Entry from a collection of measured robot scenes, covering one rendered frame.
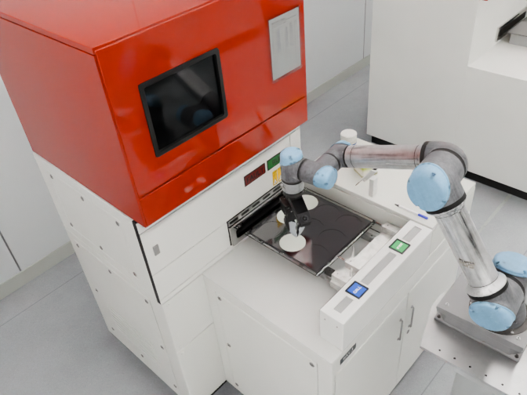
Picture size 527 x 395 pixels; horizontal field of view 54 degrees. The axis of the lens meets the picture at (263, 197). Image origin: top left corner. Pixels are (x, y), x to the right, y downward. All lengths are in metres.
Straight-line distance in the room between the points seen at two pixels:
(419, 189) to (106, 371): 1.99
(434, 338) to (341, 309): 0.33
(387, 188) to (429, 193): 0.75
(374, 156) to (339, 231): 0.49
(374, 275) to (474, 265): 0.40
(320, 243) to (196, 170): 0.58
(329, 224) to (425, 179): 0.74
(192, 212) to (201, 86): 0.47
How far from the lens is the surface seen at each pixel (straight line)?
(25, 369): 3.12
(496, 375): 1.83
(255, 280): 2.00
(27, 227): 3.38
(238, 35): 1.69
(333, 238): 2.03
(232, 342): 2.26
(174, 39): 1.53
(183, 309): 2.09
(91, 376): 2.94
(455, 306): 1.87
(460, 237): 1.52
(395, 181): 2.21
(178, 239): 1.88
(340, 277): 1.88
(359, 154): 1.69
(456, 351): 1.85
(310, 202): 2.19
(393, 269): 1.85
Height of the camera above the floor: 2.29
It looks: 39 degrees down
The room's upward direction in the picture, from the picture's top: 6 degrees counter-clockwise
